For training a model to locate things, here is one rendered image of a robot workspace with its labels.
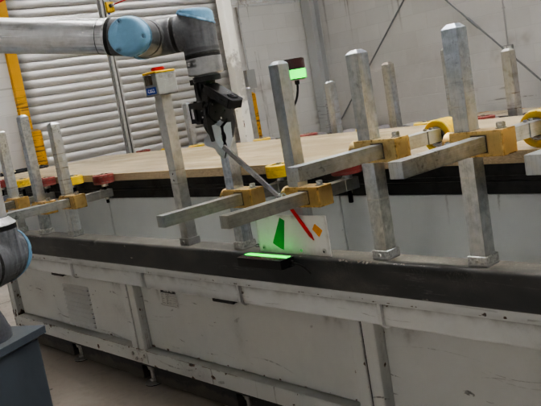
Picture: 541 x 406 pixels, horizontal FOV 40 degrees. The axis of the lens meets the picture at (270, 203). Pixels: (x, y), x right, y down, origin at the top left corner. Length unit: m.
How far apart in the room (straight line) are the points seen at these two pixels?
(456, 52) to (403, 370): 0.98
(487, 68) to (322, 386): 8.16
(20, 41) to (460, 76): 1.03
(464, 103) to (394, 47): 9.72
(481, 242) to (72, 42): 1.03
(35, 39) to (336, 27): 10.28
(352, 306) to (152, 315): 1.37
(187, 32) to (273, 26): 10.03
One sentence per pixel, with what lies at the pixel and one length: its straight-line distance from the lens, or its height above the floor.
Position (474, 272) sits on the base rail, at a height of 0.70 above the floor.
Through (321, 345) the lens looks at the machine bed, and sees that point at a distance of 2.32.
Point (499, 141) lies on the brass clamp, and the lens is 1.44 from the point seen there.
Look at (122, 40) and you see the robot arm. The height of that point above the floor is 1.28.
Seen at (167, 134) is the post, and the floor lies 1.04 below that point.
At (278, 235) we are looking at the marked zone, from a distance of 1.90.
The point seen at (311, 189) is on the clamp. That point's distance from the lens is 1.78.
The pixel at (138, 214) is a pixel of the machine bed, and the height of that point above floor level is 0.74.
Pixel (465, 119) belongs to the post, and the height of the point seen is 0.99.
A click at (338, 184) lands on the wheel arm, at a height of 0.86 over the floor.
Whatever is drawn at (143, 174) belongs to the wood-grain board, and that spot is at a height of 0.89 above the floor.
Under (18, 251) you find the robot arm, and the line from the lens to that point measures 2.18.
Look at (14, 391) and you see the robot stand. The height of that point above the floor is 0.48.
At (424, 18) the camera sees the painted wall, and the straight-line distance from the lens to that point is 10.80.
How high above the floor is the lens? 1.11
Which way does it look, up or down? 8 degrees down
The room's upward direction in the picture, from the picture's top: 10 degrees counter-clockwise
